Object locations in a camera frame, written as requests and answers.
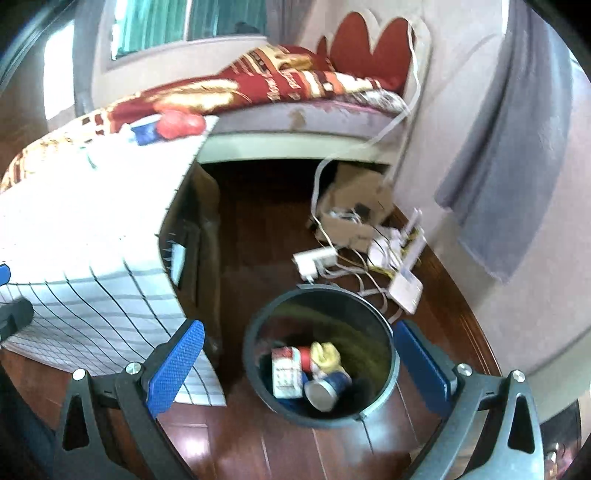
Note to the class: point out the red paper cup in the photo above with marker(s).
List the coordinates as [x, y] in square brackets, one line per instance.
[307, 360]

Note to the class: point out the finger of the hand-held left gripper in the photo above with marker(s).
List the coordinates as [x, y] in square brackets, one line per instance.
[3, 274]
[16, 318]

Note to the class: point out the white network device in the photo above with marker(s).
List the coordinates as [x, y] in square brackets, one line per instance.
[383, 249]

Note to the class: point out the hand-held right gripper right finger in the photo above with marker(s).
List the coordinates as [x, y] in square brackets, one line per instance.
[425, 364]

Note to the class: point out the white bed frame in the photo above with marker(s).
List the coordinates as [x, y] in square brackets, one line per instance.
[277, 150]

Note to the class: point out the red padded headboard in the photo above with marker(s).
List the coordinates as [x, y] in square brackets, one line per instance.
[360, 46]

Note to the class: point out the small bright window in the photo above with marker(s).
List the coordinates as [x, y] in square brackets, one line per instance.
[60, 74]

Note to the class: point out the grey tied curtain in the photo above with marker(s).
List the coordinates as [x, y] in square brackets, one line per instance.
[508, 161]

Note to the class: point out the red and white box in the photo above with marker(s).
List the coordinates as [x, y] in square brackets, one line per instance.
[286, 369]

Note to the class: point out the blue paper bowl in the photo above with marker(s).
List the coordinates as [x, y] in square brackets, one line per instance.
[147, 133]

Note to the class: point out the table with white grid cloth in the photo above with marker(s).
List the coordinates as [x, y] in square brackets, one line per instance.
[69, 230]

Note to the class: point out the bed with red patterned blanket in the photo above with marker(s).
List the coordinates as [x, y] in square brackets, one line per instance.
[258, 78]

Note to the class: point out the blue paper cup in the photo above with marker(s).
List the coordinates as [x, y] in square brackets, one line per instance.
[330, 390]

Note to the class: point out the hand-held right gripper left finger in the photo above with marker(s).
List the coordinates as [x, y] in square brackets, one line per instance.
[175, 364]

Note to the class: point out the teal curtain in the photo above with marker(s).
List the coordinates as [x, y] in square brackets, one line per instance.
[207, 18]

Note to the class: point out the black trash bin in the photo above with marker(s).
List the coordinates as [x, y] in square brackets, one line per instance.
[277, 314]

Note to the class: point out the red cloth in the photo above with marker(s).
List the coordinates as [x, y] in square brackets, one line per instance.
[180, 124]

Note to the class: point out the white power strip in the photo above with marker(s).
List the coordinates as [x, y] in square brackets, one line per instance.
[316, 261]

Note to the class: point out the large sliding window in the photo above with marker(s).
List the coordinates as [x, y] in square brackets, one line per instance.
[152, 23]

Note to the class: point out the open cardboard box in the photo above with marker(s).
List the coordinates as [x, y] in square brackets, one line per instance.
[346, 230]

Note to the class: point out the grey mattress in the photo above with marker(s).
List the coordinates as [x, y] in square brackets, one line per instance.
[323, 120]

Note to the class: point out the white router with antennas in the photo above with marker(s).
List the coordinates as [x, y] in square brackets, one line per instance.
[406, 290]

